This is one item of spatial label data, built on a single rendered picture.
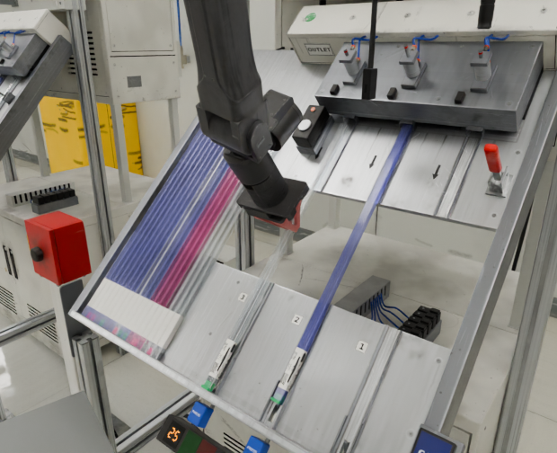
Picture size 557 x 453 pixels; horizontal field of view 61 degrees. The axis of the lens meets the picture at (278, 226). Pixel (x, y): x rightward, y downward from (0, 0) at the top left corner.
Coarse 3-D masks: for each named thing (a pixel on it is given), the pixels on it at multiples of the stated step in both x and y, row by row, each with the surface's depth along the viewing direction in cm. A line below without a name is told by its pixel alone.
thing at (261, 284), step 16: (336, 144) 84; (320, 176) 82; (304, 208) 80; (288, 240) 78; (272, 256) 77; (272, 272) 77; (256, 288) 76; (256, 304) 75; (240, 320) 74; (240, 336) 74; (208, 384) 71
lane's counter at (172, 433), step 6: (174, 426) 72; (180, 426) 72; (168, 432) 72; (174, 432) 72; (180, 432) 71; (168, 438) 72; (174, 438) 71; (180, 438) 71; (168, 444) 71; (174, 444) 71
